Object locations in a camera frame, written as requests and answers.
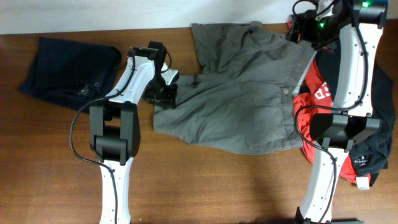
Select folded navy blue shorts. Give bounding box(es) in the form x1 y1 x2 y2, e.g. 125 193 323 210
19 37 122 110

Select grey shorts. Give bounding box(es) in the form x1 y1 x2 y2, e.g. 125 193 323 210
153 22 314 155

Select red t-shirt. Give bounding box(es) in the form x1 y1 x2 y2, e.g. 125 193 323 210
293 50 371 184

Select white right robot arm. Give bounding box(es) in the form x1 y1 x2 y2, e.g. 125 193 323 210
286 0 388 223

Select black t-shirt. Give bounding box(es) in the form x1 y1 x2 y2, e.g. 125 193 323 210
313 40 396 187

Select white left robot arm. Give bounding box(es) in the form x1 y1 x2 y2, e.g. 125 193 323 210
90 41 179 224

